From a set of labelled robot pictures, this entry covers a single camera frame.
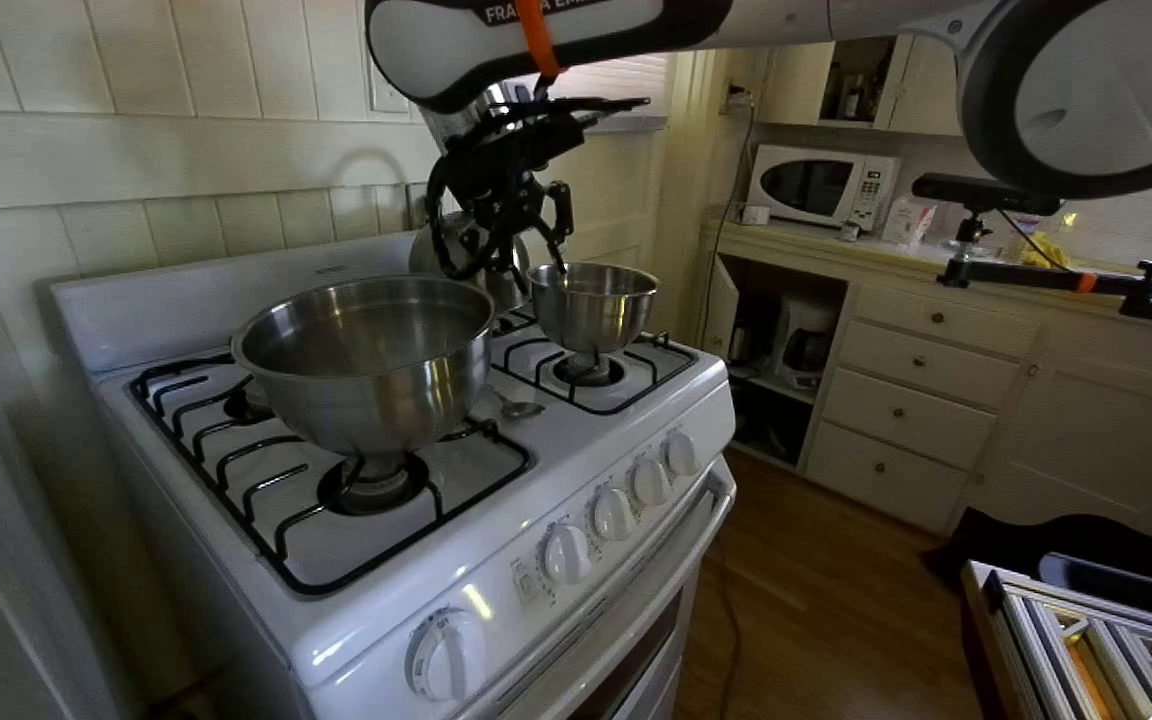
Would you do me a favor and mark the right black burner grate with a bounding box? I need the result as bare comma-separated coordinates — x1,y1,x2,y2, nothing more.
486,313,697,414

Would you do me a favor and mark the large steel mixing bowl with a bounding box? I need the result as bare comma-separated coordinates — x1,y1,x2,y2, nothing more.
231,277,490,454

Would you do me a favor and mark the white kitchen drawer cabinet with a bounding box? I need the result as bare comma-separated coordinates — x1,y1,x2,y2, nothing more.
707,225,1152,530

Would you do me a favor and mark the white microwave oven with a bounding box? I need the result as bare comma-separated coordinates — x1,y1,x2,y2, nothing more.
749,144,901,230

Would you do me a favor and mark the white upper wall cabinet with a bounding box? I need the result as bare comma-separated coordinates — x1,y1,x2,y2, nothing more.
755,35,960,136

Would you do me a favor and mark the steel kettle black handle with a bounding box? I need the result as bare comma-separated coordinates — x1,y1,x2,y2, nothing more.
409,190,526,313

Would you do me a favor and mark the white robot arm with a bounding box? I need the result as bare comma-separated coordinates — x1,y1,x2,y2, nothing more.
363,0,1152,204

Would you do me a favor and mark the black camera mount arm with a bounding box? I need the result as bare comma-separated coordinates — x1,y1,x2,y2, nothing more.
939,252,1152,320

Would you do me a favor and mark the black stereo camera bar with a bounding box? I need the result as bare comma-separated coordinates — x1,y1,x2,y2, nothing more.
912,173,1060,214

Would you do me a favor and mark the white gas stove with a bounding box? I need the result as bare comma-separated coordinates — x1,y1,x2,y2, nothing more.
53,230,735,720

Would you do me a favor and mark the metal spoon on stove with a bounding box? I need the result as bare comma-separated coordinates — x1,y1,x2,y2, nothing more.
485,384,544,422

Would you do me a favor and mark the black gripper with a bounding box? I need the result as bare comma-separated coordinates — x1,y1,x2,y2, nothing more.
429,96,626,278

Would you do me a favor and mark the small steel bowl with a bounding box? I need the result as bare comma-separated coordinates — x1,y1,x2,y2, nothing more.
526,263,655,354

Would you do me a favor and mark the metal frame robot stand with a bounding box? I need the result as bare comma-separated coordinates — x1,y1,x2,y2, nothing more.
960,551,1152,720

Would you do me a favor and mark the black burner grate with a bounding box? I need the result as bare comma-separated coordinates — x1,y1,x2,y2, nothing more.
128,354,531,595
486,313,697,414

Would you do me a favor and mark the left black burner grate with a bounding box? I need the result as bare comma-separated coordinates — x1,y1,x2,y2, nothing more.
128,354,531,595

